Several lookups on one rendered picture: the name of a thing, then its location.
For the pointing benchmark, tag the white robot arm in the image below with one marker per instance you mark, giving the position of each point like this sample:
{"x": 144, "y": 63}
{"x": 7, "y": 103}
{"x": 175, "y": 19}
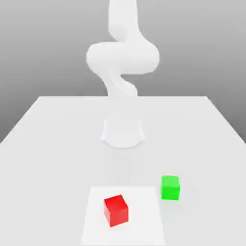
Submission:
{"x": 123, "y": 57}

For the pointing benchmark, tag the small green cube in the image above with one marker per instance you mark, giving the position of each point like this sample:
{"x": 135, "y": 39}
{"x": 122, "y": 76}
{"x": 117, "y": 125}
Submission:
{"x": 170, "y": 188}

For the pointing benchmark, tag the small red cube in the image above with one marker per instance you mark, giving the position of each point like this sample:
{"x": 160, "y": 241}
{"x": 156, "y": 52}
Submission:
{"x": 116, "y": 211}

